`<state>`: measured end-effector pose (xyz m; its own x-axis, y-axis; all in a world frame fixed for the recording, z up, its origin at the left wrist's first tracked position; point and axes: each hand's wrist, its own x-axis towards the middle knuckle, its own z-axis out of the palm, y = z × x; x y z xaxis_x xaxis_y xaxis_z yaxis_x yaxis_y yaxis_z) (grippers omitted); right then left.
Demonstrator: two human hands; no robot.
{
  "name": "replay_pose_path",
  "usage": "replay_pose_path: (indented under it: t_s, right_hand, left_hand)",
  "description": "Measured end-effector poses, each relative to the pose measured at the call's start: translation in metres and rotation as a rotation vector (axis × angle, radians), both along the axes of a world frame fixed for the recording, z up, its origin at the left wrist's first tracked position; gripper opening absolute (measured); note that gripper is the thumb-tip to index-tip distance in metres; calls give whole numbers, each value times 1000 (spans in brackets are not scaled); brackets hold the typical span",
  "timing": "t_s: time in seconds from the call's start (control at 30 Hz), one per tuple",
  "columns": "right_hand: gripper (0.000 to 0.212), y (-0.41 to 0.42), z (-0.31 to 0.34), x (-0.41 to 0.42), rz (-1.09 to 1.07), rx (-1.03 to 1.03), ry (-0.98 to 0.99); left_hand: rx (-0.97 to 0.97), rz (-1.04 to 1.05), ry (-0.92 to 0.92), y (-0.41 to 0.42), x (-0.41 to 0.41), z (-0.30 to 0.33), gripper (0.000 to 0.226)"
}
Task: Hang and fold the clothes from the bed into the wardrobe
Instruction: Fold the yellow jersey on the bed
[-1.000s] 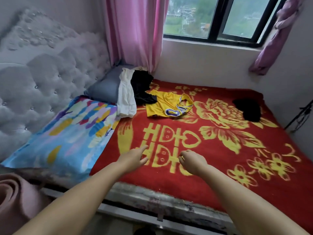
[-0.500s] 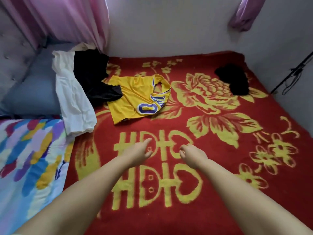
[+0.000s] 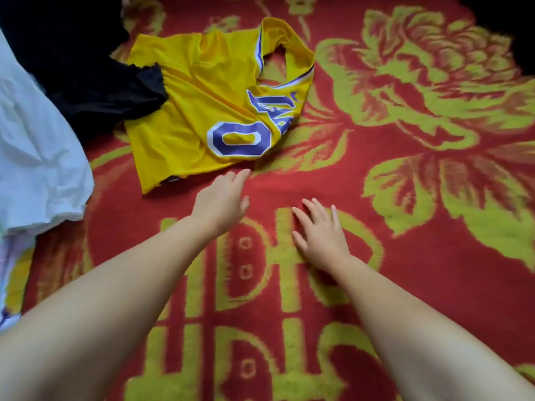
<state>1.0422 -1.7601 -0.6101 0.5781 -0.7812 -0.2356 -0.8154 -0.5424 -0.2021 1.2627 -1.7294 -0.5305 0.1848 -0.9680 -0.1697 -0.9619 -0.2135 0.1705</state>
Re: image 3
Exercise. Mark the white long garment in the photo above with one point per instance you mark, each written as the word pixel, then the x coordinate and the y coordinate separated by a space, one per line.
pixel 33 154

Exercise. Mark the person's right forearm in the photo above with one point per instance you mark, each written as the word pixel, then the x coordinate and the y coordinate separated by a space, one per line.
pixel 426 338

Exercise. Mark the person's right hand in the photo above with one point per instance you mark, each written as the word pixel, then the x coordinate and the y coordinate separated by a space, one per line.
pixel 322 238

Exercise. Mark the yellow basketball jersey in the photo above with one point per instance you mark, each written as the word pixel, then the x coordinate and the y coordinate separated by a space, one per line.
pixel 192 104

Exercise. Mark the person's left forearm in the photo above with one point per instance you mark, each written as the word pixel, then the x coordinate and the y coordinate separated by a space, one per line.
pixel 100 321

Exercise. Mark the colourful patterned pillow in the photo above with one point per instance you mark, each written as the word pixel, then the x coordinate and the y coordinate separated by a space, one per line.
pixel 10 279

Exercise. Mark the person's left hand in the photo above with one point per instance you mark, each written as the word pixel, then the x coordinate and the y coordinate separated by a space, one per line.
pixel 219 204

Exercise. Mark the small black garment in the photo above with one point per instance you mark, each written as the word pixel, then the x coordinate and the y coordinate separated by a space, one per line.
pixel 510 29

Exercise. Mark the white bed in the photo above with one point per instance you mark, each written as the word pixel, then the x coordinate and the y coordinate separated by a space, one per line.
pixel 267 246

